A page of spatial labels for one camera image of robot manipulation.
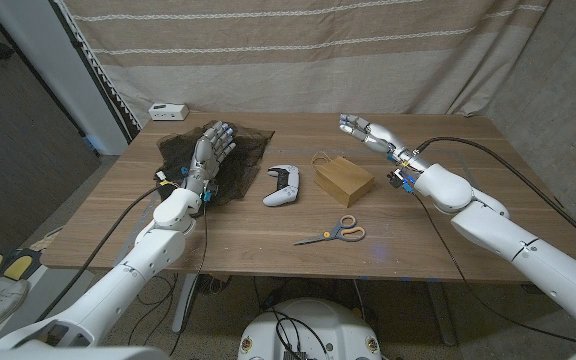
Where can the black mesh netting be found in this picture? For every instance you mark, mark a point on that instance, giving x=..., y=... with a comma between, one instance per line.
x=178, y=150

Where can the white table leg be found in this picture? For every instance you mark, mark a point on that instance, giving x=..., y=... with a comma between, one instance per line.
x=184, y=310

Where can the brown paper bag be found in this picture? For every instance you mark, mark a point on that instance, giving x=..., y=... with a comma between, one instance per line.
x=343, y=180

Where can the striped beige curtain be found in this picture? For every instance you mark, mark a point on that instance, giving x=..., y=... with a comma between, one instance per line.
x=293, y=60

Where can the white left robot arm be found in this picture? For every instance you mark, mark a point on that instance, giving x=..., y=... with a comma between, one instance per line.
x=128, y=272

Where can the white game controller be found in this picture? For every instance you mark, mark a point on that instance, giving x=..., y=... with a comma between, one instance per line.
x=283, y=192

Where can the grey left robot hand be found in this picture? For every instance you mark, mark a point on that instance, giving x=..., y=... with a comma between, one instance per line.
x=205, y=152

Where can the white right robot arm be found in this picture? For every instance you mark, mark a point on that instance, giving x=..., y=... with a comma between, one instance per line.
x=518, y=250

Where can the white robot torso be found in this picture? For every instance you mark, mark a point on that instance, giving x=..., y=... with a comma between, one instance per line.
x=313, y=325

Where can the grey table leg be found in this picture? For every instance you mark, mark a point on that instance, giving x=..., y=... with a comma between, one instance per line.
x=440, y=315

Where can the black curtain frame bar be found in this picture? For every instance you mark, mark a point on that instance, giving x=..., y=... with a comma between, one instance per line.
x=93, y=70

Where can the white power strip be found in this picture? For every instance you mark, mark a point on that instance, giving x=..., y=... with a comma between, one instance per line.
x=168, y=112

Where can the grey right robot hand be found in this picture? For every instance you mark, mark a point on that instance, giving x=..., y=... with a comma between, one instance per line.
x=380, y=135

